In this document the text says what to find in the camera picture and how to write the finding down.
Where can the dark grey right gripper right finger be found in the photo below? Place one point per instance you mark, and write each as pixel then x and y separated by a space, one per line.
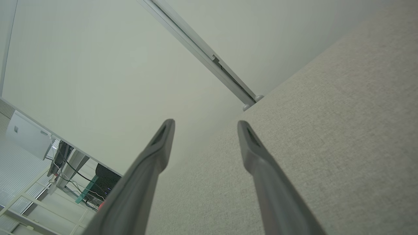
pixel 271 189

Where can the white wall box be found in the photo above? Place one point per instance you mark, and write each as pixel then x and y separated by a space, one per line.
pixel 27 135

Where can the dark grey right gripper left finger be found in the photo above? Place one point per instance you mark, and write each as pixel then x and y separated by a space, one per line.
pixel 137 182

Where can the grey desk leg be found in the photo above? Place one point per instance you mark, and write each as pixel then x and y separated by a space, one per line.
pixel 72 164

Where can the white metal shelf frame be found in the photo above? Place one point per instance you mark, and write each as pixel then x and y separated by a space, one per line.
pixel 32 204

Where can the teal glass panel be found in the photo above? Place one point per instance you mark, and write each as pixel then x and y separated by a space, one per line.
pixel 85 191

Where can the grey partition post with feet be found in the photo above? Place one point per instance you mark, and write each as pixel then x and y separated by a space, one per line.
pixel 202 49

